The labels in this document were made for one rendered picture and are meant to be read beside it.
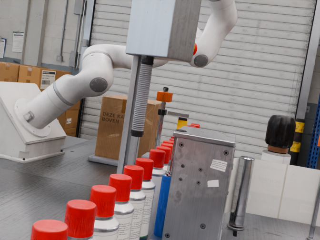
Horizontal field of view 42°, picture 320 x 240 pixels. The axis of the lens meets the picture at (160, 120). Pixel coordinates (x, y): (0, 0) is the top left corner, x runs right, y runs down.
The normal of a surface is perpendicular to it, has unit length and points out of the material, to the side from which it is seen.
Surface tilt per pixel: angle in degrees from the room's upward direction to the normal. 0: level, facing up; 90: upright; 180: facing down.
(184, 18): 90
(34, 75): 89
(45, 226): 2
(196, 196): 90
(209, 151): 90
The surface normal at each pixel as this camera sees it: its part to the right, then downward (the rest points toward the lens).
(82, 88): -0.44, 0.75
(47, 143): 0.94, 0.17
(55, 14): -0.30, 0.05
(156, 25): -0.72, -0.04
